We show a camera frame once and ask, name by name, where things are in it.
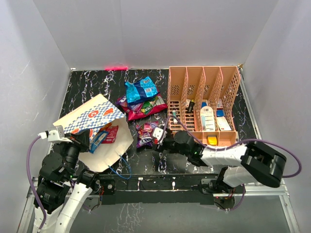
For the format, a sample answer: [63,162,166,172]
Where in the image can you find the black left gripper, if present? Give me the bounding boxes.
[60,127,91,179]

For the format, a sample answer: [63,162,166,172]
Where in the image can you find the small blue candy pack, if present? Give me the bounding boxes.
[88,131,107,153]

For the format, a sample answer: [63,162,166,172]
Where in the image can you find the blue checkered paper bag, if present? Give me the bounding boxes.
[53,94,133,172]

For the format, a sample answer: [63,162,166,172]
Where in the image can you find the green Fox's candy bag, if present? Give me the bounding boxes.
[140,96,158,115]

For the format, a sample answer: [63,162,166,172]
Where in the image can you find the pink snack bag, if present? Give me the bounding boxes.
[116,94,168,121]

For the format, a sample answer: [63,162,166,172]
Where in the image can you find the purple Fox's candy bag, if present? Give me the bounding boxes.
[116,95,143,113]

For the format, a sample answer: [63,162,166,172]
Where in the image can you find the blue snack bag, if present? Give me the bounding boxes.
[124,76,159,105]

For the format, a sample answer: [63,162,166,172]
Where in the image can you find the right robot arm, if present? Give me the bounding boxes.
[152,127,287,193]

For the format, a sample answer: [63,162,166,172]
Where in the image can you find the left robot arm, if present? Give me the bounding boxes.
[26,126,101,233]

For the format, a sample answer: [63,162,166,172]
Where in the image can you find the red flat snack packet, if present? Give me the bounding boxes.
[101,126,119,144]

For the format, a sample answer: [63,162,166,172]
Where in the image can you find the green white glue stick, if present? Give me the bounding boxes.
[172,110,178,124]

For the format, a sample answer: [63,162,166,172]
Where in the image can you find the yellow round tape measure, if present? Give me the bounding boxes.
[207,135,218,146]

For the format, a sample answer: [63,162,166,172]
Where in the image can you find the black marker pen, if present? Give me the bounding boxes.
[187,100,195,114]

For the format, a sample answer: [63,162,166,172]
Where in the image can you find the white round tape roll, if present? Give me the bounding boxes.
[200,106,216,132]

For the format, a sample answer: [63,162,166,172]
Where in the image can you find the pink plastic file organizer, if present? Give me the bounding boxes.
[167,66,241,146]

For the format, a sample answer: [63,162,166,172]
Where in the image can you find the blue plastic case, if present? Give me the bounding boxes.
[216,109,225,117]

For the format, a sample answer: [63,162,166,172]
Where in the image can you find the red white small box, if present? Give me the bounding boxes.
[217,99,223,109]

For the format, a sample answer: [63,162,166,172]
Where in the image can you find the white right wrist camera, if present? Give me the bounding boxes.
[152,127,167,145]

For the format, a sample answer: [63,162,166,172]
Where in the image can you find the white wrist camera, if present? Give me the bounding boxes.
[152,127,167,145]
[37,125,72,144]

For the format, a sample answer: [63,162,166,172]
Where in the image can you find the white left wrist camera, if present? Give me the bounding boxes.
[37,125,72,144]

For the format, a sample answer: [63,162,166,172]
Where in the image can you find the blue bag handle string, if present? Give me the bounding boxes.
[108,155,132,180]

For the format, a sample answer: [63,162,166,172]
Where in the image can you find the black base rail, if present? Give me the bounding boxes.
[100,174,216,205]

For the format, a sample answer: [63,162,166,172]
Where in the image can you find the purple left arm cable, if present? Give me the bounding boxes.
[26,135,48,230]

